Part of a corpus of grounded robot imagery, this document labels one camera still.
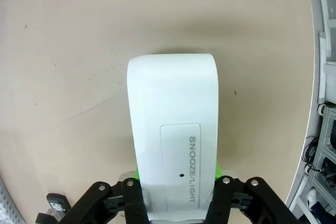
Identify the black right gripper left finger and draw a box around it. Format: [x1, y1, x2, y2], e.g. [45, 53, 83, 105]
[64, 167, 151, 224]

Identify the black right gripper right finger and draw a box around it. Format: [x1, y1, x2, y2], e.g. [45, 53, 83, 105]
[206, 162, 300, 224]

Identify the white snooze alarm clock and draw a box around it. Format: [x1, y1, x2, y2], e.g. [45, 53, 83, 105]
[127, 53, 219, 222]

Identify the black small handheld device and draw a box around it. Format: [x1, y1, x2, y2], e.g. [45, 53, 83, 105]
[36, 193, 70, 224]

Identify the grey aluminium rack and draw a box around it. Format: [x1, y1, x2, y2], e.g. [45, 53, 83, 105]
[306, 103, 336, 185]

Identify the perforated metal plate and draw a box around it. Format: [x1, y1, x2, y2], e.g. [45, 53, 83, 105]
[0, 176, 22, 224]

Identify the black cable bundle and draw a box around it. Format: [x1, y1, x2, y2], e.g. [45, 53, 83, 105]
[301, 136, 320, 166]

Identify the white shelf frame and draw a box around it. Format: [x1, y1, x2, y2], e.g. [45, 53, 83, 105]
[316, 0, 336, 114]

